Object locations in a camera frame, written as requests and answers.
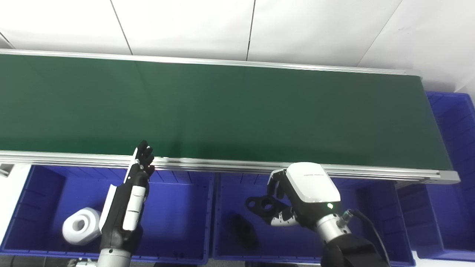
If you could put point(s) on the black part lying in bin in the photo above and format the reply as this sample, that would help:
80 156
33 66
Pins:
245 231

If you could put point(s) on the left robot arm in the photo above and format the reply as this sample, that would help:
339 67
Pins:
113 259

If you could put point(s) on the empty blue bin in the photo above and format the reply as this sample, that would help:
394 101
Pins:
452 148

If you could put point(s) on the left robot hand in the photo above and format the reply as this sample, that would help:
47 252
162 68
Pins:
118 218

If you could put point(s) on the white cylindrical plastic part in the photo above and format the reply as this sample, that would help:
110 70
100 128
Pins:
87 230

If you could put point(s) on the blue bin holding black part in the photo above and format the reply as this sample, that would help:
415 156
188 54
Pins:
374 222

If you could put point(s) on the blue bin holding white part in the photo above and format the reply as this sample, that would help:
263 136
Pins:
174 218

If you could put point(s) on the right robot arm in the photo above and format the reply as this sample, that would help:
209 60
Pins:
345 248

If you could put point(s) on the green conveyor belt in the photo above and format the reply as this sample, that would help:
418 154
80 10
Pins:
222 165
237 111

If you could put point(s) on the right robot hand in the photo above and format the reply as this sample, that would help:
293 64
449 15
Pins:
311 185

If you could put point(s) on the black flanged part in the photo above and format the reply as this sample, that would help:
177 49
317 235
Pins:
259 207

